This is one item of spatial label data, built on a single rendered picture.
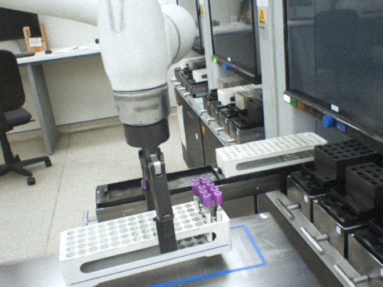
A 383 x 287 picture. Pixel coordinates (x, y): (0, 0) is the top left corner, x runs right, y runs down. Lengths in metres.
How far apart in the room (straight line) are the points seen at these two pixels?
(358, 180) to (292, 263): 0.28
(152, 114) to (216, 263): 0.31
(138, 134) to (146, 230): 0.19
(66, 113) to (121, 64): 4.09
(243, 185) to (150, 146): 0.51
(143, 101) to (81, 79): 3.99
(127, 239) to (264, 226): 0.30
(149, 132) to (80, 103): 4.02
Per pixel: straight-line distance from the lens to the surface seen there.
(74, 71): 4.63
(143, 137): 0.69
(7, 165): 3.80
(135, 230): 0.79
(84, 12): 0.85
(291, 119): 1.32
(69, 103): 4.70
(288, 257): 0.83
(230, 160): 1.14
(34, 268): 0.93
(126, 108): 0.68
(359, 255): 0.92
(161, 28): 0.67
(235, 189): 1.16
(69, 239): 0.82
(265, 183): 1.18
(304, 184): 1.10
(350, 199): 1.03
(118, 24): 0.65
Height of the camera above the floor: 1.30
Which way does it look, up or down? 20 degrees down
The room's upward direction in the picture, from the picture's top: 7 degrees counter-clockwise
